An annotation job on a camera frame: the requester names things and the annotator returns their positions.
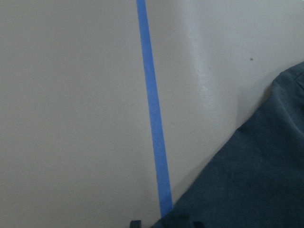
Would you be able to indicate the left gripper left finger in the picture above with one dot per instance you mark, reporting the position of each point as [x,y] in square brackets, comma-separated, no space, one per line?
[136,224]

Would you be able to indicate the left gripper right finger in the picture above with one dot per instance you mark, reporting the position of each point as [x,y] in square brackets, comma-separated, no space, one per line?
[197,224]

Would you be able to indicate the black graphic t-shirt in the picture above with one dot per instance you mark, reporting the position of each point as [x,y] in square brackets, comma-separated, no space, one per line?
[256,180]

